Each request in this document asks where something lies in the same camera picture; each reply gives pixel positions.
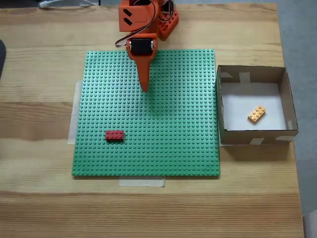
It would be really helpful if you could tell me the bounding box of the yellow lego block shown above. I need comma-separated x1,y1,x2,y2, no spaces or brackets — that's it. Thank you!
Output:
247,105,268,125

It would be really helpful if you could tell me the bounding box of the green lego baseplate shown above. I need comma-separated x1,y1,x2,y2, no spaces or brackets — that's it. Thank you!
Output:
71,49,221,178

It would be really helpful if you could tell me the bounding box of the red lego block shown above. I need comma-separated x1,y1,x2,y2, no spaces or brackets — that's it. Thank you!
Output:
105,130,125,142

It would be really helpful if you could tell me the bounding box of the white paper box lining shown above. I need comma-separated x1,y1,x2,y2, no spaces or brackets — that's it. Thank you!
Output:
219,81,288,131

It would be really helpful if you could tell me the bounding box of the open cardboard box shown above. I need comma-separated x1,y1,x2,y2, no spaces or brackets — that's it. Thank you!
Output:
215,64,299,148

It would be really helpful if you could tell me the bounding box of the long masking tape strip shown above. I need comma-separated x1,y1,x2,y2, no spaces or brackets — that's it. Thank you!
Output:
67,80,84,145

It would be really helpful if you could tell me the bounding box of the white plastic object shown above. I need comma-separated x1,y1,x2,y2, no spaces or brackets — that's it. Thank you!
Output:
38,0,93,9

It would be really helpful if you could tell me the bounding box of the short masking tape strip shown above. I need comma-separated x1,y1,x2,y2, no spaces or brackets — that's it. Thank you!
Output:
118,177,166,188

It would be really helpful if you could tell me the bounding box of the black rounded object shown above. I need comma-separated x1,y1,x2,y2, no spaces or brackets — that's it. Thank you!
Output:
0,39,7,81

